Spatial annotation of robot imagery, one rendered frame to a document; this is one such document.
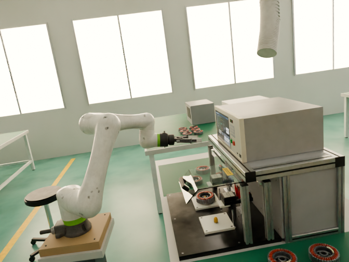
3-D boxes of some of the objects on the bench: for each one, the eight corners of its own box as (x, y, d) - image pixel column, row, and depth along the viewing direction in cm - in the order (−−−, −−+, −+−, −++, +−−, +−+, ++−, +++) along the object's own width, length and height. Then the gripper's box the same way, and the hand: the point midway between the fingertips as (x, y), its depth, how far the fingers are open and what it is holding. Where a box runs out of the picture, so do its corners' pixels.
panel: (282, 238, 130) (279, 176, 123) (235, 181, 194) (231, 139, 187) (284, 238, 130) (281, 175, 123) (237, 181, 194) (233, 138, 187)
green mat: (163, 196, 191) (163, 196, 191) (158, 166, 250) (158, 165, 250) (298, 173, 199) (298, 172, 199) (262, 148, 258) (262, 148, 258)
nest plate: (204, 234, 140) (204, 232, 140) (199, 219, 155) (198, 217, 154) (235, 229, 141) (235, 226, 141) (226, 213, 156) (226, 211, 156)
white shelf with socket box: (239, 162, 233) (234, 106, 223) (226, 149, 269) (221, 101, 259) (280, 155, 236) (278, 100, 226) (262, 143, 272) (259, 95, 262)
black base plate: (179, 261, 127) (178, 256, 127) (166, 197, 189) (166, 194, 189) (281, 241, 131) (281, 237, 131) (236, 185, 193) (236, 182, 193)
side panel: (285, 244, 129) (282, 176, 122) (282, 239, 132) (279, 174, 125) (344, 232, 132) (345, 166, 124) (340, 228, 135) (340, 164, 127)
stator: (263, 258, 122) (262, 250, 121) (287, 252, 123) (287, 245, 122) (277, 277, 111) (276, 269, 110) (303, 270, 113) (303, 261, 112)
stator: (199, 207, 165) (199, 200, 164) (193, 198, 175) (192, 193, 174) (218, 202, 167) (217, 196, 166) (211, 194, 178) (210, 188, 177)
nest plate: (196, 210, 164) (195, 208, 163) (191, 198, 178) (191, 197, 178) (221, 206, 165) (221, 204, 164) (215, 194, 179) (214, 193, 179)
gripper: (169, 136, 183) (203, 135, 185) (166, 132, 207) (196, 131, 209) (170, 148, 183) (203, 147, 185) (166, 142, 208) (196, 141, 210)
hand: (198, 139), depth 197 cm, fingers open, 13 cm apart
